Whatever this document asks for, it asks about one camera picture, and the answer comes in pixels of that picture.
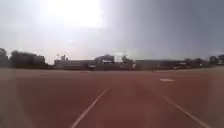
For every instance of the row of low buildings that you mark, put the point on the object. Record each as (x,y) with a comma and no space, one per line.
(126,63)

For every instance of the dark trees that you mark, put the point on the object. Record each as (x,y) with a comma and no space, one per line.
(23,60)

